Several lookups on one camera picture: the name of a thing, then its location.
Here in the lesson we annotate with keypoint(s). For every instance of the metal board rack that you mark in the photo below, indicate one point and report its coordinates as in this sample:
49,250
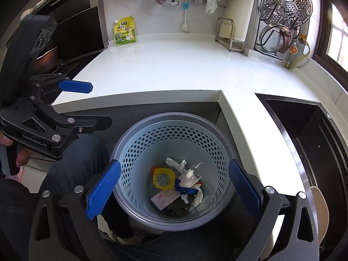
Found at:
231,32

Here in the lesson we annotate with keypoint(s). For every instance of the yellow plastic lid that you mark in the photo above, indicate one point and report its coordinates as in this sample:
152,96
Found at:
155,179

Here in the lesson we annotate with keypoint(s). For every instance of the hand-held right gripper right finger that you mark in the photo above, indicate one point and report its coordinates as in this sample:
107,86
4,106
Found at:
244,189

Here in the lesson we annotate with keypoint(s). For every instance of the glass pot lid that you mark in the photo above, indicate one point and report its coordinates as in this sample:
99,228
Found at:
272,42

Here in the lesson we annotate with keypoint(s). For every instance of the pink slipper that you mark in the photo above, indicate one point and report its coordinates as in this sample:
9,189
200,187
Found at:
19,174

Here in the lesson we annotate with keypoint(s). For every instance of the white dish brush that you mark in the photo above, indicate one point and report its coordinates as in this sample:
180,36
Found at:
185,25

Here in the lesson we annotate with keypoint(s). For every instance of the black kitchen sink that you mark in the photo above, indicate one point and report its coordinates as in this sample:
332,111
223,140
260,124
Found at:
312,146

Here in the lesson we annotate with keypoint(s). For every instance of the blue plastic strip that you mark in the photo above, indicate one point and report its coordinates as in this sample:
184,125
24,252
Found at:
180,186

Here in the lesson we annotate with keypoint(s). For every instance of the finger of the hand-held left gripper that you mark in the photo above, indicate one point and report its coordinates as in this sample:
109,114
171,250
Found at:
95,123
77,87

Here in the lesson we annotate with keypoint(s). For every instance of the person's left hand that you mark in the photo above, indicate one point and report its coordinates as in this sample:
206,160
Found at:
6,141

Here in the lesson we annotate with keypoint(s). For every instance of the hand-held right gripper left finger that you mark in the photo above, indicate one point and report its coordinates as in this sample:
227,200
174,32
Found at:
104,187

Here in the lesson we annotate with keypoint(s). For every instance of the beige chair back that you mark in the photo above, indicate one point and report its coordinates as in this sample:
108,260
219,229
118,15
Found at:
319,212

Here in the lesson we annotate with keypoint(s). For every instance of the black range hood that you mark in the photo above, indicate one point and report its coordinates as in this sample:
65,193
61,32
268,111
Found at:
76,19

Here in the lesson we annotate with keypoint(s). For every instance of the steel steamer basket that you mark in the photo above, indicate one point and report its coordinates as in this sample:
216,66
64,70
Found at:
285,2

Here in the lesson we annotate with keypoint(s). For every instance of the white cutting board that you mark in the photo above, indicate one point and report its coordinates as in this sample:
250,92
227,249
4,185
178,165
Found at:
239,13

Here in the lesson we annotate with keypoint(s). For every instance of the person's dark trouser leg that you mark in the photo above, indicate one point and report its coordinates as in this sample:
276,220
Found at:
78,160

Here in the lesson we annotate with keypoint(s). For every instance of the yellow spout pouch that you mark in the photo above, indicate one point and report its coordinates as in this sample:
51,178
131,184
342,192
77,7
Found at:
125,32

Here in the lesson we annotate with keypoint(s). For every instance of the window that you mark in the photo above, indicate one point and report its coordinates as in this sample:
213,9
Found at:
335,35

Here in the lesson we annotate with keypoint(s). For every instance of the gas valve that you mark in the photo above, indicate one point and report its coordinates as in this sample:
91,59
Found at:
293,50

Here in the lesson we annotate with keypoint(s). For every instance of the grey perforated waste bin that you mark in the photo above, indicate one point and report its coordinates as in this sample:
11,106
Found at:
141,141

